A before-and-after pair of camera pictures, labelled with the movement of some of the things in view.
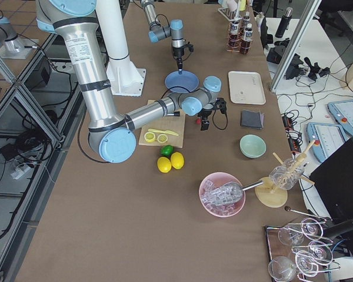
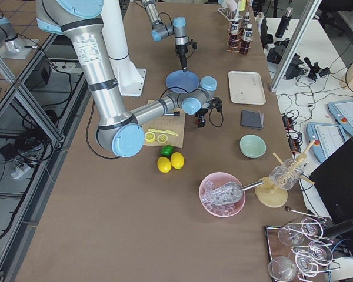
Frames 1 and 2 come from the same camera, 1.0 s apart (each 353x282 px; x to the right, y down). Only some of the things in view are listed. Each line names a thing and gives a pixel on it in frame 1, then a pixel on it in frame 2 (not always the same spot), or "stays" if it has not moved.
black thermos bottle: (285, 22) stays
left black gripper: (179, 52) to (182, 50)
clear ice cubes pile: (221, 200) stays
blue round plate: (184, 83) stays
